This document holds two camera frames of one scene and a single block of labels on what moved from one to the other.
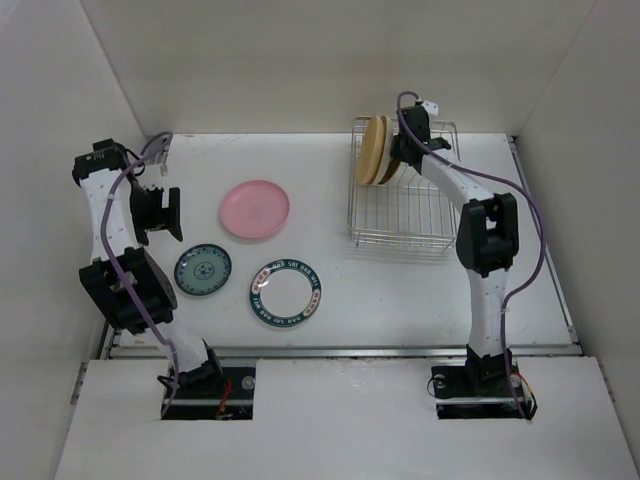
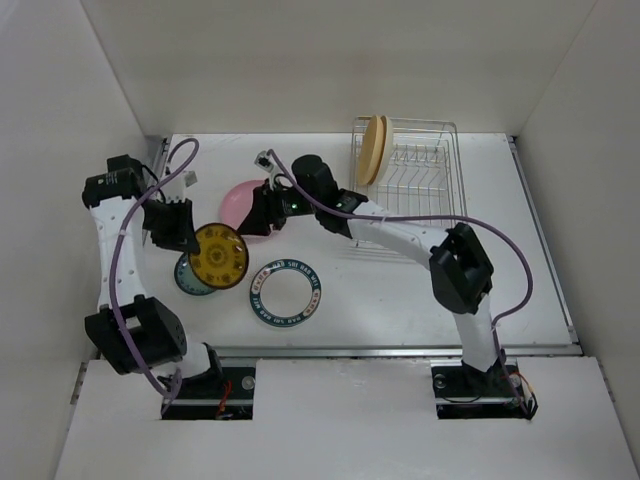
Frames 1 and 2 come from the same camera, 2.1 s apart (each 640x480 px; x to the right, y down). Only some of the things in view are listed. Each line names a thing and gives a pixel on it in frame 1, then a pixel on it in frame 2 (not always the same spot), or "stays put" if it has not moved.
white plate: [387, 151] stays put
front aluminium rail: [341, 352] stays put
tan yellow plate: [371, 150] stays put
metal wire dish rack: [407, 209] stays put
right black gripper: [397, 151] to [265, 211]
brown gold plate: [392, 167] to [223, 257]
